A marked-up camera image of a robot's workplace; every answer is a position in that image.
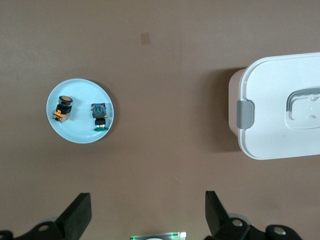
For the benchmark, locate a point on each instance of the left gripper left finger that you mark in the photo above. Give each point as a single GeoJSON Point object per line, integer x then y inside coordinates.
{"type": "Point", "coordinates": [75, 215]}

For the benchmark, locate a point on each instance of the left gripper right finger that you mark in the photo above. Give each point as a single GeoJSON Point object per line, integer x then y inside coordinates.
{"type": "Point", "coordinates": [217, 220]}

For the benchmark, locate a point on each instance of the orange push-button switch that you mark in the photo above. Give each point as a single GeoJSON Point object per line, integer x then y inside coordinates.
{"type": "Point", "coordinates": [62, 108]}

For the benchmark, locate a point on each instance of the light blue round plate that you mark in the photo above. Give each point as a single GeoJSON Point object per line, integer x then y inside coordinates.
{"type": "Point", "coordinates": [80, 130]}

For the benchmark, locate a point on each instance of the white lidded box grey latch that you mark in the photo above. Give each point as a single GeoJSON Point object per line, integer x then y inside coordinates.
{"type": "Point", "coordinates": [270, 80]}

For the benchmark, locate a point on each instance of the green push-button switch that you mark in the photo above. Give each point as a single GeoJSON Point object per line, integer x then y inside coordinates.
{"type": "Point", "coordinates": [99, 113]}

